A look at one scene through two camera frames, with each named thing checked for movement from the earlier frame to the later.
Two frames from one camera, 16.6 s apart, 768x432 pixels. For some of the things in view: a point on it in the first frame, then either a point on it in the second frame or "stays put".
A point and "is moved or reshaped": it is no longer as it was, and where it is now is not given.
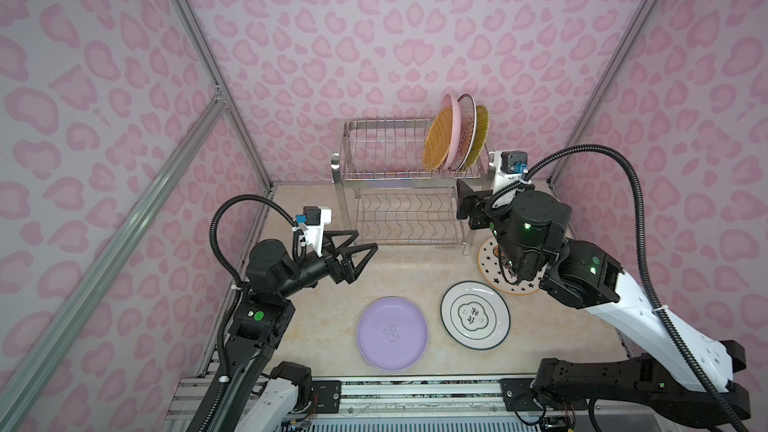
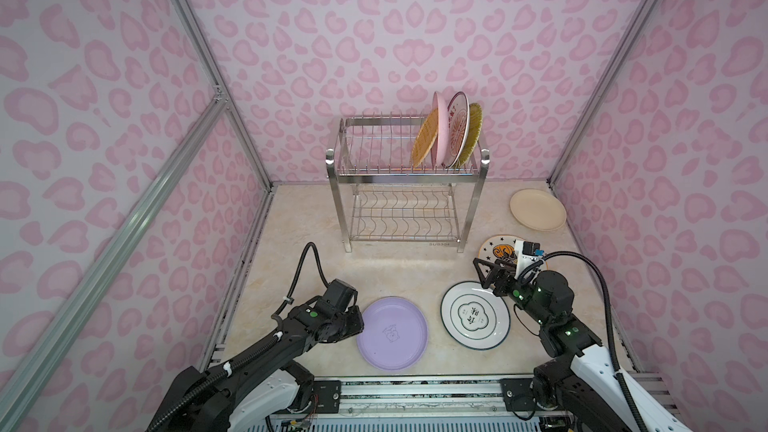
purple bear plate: (392, 333) stays put
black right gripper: (476, 198) -> (505, 275)
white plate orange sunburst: (468, 110) is moved or reshaped
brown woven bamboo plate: (438, 139) -> (425, 138)
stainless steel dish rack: (390, 197) stays put
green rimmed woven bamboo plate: (482, 132) is moved or reshaped
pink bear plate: (449, 100) -> (441, 139)
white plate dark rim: (475, 315) stays put
